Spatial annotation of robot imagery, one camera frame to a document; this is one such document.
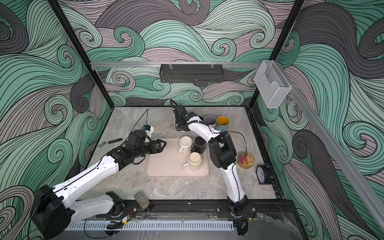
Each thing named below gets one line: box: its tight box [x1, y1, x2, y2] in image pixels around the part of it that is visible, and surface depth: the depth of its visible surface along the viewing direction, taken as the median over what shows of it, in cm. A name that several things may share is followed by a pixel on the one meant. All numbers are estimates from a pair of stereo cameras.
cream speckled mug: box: [183, 152, 202, 172], surface depth 84 cm
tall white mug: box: [179, 136, 193, 155], surface depth 92 cm
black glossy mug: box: [190, 135, 207, 154], surface depth 89 cm
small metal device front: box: [133, 191, 151, 211], surface depth 74 cm
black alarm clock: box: [255, 163, 274, 185], surface depth 79 cm
